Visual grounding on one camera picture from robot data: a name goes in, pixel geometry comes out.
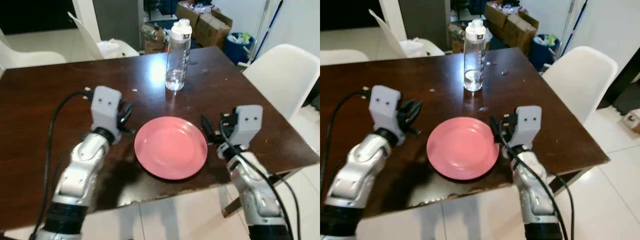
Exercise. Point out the clear white-capped water bottle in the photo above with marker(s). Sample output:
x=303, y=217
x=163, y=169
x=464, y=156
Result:
x=474, y=55
x=177, y=55

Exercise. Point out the white plastic bag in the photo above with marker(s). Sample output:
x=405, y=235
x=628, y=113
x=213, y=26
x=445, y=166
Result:
x=110, y=49
x=412, y=47

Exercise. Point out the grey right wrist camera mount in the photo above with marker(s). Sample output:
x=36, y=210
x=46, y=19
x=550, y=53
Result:
x=246, y=124
x=529, y=124

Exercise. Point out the pink plate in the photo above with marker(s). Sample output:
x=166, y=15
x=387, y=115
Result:
x=462, y=148
x=170, y=147

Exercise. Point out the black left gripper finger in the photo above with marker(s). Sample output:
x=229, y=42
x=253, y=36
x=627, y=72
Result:
x=415, y=114
x=406, y=106
x=129, y=114
x=124, y=107

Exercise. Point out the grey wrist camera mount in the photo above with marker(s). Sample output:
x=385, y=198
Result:
x=384, y=107
x=105, y=107
x=529, y=124
x=246, y=124

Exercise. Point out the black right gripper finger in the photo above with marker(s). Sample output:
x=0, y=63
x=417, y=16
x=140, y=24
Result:
x=495, y=127
x=220, y=152
x=505, y=151
x=206, y=126

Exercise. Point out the black furniture piece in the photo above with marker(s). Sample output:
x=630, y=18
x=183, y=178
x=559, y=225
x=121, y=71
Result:
x=620, y=75

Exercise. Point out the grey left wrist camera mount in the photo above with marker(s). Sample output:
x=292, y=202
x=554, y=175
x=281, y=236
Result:
x=105, y=107
x=384, y=107

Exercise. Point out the blue bin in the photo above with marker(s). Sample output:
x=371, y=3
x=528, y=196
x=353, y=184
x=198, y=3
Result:
x=544, y=52
x=237, y=49

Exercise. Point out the small beige box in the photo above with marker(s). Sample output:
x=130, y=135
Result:
x=632, y=121

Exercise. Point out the brown cardboard box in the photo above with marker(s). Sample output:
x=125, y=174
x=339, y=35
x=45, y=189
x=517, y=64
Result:
x=212, y=29
x=186, y=15
x=495, y=14
x=520, y=31

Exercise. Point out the white shell chair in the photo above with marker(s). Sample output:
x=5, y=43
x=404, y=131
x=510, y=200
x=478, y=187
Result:
x=390, y=37
x=285, y=75
x=27, y=56
x=580, y=80
x=90, y=42

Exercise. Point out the small brown box with bags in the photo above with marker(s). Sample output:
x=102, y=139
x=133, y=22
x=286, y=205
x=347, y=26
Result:
x=457, y=37
x=154, y=39

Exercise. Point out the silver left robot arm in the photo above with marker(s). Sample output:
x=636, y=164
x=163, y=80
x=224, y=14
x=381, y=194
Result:
x=357, y=172
x=80, y=167

